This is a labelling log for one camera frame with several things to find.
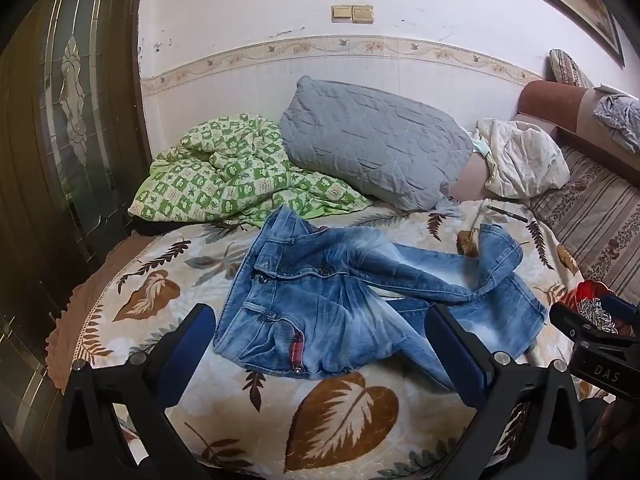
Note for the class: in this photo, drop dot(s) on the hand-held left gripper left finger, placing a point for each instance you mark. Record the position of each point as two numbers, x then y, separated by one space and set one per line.
192 340

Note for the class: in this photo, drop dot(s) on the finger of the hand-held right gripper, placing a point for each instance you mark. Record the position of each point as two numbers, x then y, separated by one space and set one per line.
570 320

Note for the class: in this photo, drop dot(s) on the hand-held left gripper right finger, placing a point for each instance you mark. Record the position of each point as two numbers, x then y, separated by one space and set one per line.
457 355

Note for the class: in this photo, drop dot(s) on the blue denim pants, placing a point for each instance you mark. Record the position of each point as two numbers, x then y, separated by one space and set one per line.
320 280

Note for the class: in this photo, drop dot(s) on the red patterned cloth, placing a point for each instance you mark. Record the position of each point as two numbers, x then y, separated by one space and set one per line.
590 292

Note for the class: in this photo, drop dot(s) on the striped floral sofa cushion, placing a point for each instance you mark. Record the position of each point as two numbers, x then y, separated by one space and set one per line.
595 210

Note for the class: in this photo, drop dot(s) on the dark pen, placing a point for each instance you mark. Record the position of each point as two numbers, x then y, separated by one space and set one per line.
507 213

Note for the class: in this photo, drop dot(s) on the leaf printed blanket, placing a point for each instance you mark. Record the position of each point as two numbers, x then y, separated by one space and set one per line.
345 410

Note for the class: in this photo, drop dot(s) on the green checked quilt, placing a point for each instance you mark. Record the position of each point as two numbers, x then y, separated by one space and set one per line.
215 175

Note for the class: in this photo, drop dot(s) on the pink pillow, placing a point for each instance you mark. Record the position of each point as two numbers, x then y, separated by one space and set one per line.
472 182

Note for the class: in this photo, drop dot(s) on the white crumpled cloth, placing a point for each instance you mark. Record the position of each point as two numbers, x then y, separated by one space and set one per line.
525 155

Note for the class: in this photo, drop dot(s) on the grey crumpled cloth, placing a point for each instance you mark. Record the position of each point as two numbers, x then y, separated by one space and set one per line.
617 117

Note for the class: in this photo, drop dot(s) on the brown sofa armrest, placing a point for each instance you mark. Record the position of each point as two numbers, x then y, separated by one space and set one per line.
555 105

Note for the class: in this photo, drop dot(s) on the grey quilted pillow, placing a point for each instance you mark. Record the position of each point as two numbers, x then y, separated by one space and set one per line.
370 135

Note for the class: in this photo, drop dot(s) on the wooden door with patterned glass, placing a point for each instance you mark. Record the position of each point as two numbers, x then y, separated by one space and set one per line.
65 135

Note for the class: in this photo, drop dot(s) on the small striped pillow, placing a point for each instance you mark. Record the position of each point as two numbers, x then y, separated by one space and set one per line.
570 69

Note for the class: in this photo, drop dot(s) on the large framed picture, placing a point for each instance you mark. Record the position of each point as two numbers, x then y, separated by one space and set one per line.
575 0

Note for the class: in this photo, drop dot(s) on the beige wall switch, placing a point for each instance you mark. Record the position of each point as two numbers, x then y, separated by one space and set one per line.
363 14
342 13

